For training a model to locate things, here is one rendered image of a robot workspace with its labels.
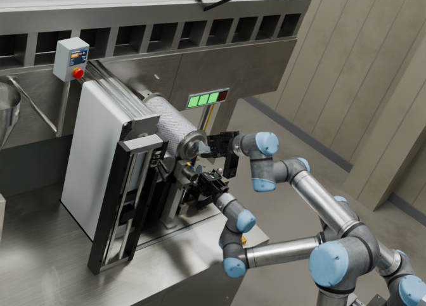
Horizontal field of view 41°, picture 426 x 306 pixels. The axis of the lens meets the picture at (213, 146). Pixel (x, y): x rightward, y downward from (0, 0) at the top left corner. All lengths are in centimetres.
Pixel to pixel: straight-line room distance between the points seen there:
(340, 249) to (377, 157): 276
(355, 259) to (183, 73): 110
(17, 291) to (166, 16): 108
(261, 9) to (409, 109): 192
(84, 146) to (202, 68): 68
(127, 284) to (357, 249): 80
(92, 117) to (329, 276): 91
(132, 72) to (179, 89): 30
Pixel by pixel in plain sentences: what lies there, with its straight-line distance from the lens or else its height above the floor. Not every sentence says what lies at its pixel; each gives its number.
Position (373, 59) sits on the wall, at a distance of 450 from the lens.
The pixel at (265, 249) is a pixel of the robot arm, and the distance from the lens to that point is 201.
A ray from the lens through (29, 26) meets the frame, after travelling 184.
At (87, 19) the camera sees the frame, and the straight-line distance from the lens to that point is 193.
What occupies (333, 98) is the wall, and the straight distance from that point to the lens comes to 471.
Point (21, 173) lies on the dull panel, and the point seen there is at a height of 100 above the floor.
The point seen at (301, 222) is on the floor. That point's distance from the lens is 404.
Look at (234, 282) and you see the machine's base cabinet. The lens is 252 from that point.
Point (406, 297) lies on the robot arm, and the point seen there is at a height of 102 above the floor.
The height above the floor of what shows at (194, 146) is 127.
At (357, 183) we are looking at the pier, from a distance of 448.
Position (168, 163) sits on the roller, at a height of 119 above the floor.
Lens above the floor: 241
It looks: 33 degrees down
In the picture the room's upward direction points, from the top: 20 degrees clockwise
